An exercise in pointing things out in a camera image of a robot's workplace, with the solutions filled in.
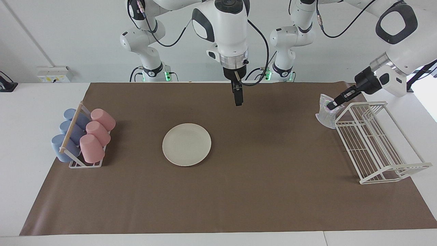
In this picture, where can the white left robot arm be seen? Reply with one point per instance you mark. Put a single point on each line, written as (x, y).
(406, 51)

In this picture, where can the pink plastic cup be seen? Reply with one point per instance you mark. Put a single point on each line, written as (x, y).
(91, 150)
(99, 133)
(104, 119)

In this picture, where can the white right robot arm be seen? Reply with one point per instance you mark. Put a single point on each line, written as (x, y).
(232, 30)

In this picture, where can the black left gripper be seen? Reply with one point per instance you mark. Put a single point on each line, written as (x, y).
(367, 82)

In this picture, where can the black desk clamp mount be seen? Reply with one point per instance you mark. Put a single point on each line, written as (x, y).
(6, 85)

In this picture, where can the brown table mat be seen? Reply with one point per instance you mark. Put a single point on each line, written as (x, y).
(239, 191)

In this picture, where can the white cup holder rack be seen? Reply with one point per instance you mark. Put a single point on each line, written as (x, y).
(72, 131)

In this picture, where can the white wall socket box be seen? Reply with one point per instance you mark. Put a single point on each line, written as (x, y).
(54, 74)

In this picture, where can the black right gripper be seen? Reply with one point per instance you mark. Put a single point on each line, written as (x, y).
(235, 73)

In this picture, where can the cream round plate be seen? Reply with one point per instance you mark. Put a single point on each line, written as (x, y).
(186, 145)

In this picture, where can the blue plastic cup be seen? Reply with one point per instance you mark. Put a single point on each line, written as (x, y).
(70, 114)
(60, 148)
(66, 128)

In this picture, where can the silver mesh sponge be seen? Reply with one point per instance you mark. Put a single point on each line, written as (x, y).
(326, 118)

